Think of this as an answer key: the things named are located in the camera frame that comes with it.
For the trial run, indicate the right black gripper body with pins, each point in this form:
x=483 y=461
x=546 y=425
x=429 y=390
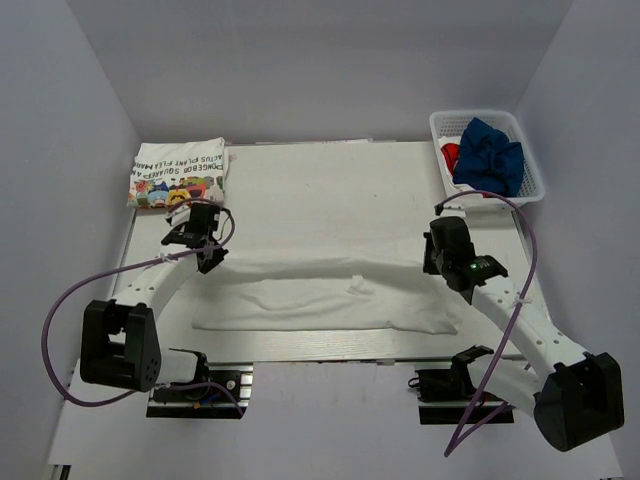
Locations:
x=442 y=263

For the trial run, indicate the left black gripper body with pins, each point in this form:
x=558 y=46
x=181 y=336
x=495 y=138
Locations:
x=218 y=254

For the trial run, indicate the white t-shirt black graphic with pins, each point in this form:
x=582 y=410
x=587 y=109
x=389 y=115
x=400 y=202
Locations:
x=365 y=286

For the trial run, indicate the dark blue t-shirt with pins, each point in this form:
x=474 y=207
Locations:
x=489 y=161

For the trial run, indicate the white t-shirt red graphic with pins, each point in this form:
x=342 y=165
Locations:
x=450 y=152

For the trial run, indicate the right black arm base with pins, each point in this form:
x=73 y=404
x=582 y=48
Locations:
x=440 y=401

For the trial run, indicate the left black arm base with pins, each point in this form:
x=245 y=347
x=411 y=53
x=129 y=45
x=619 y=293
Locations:
x=225 y=395

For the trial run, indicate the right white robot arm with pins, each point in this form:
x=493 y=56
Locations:
x=573 y=396

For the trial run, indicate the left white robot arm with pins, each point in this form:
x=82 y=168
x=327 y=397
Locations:
x=120 y=344

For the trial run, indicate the folded white cartoon t-shirt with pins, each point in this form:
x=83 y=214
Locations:
x=164 y=174

